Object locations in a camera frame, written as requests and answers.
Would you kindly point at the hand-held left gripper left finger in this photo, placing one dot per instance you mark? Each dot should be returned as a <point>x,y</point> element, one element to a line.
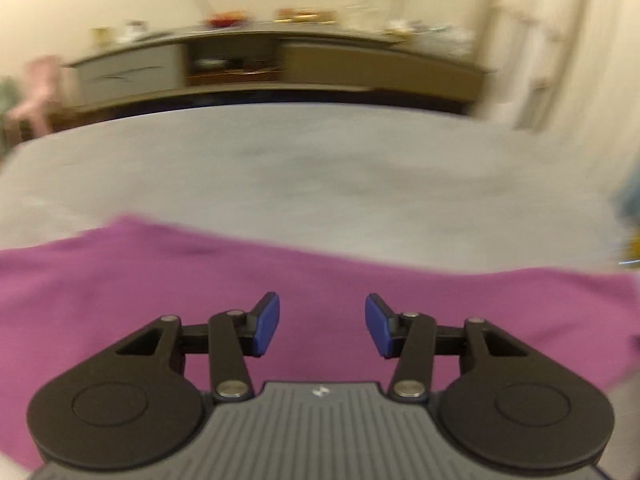
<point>265,325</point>

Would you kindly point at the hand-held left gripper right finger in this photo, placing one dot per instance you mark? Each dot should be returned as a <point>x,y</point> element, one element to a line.
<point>379,325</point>

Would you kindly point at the low grey brown cabinet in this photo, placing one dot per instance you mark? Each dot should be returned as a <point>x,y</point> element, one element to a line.
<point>350,67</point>

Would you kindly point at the light blue curtain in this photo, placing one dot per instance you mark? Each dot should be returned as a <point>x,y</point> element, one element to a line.
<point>630,195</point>

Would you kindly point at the white box with packets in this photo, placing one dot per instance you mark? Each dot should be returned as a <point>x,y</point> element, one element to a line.
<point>440,32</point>

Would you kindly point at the red fruit plate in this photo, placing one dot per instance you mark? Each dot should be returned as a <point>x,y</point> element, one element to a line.
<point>225,21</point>

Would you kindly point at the stack of clear glass cups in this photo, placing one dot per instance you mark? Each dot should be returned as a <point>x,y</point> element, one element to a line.
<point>365,17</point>

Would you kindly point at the small gold figurine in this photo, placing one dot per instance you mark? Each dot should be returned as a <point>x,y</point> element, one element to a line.
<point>327,15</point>
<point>285,15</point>

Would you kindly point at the round gold ornament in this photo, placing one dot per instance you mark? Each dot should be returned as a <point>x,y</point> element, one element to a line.
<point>307,15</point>

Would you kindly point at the white power strip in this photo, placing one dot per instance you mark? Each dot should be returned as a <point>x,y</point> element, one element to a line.
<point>131,30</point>

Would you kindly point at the pink plastic chair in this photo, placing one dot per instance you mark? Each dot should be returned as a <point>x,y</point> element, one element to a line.
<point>42,85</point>

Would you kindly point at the yellow cup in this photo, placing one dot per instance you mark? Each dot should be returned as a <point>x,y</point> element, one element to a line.
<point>101,35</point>

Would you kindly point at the white curtain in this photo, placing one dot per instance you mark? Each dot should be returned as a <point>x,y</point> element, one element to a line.
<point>560,45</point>

